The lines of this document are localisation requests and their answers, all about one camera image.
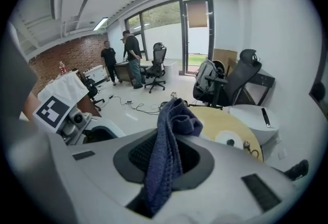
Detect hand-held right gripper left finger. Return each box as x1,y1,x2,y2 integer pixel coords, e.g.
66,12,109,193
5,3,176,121
48,129,157,208

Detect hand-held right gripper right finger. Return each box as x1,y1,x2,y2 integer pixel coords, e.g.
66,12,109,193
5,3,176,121
172,135,298,215

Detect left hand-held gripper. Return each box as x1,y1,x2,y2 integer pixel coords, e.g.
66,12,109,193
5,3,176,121
32,94,127,146

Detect dark blue cloth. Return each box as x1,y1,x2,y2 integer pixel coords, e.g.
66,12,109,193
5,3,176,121
143,97,204,218

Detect white round disc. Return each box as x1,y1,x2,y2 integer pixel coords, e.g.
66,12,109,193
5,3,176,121
214,130,243,151

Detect white cloth sheet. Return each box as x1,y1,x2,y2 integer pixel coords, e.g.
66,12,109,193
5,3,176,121
38,70,89,106

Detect black office chair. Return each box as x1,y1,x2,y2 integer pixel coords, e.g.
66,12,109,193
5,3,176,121
76,70,106,112
140,42,168,94

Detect white floor appliance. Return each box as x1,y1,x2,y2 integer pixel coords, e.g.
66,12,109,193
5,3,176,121
83,65,108,83

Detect round wooden table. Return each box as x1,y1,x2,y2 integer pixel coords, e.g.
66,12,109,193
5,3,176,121
189,106,265,165

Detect brown wooden desk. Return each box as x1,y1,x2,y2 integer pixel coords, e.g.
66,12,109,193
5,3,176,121
114,60,134,85

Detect white smart toilet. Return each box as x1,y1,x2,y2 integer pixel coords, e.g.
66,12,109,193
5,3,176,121
222,104,281,162

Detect black ribbed cylinder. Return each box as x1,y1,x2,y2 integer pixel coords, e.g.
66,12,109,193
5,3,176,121
283,159,310,181

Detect white low platform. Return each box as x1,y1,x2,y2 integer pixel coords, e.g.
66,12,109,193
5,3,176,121
139,59,179,84

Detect black high-back mesh chair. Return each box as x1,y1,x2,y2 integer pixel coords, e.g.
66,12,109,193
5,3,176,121
192,49,262,108

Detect grey backpack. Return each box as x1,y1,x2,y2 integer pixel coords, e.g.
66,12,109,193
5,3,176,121
196,60,218,95

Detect black desk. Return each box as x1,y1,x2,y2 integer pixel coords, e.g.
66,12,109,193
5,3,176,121
240,68,276,107

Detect long ceiling light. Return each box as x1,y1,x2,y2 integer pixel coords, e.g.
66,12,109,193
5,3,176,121
92,16,109,31

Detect brown cardboard sheet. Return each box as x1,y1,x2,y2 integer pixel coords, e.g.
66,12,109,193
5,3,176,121
213,48,238,75

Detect black framed glass door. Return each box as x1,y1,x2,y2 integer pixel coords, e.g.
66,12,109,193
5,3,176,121
125,0,215,76

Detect black floor cables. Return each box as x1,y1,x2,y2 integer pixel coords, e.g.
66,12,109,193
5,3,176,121
107,93,165,116

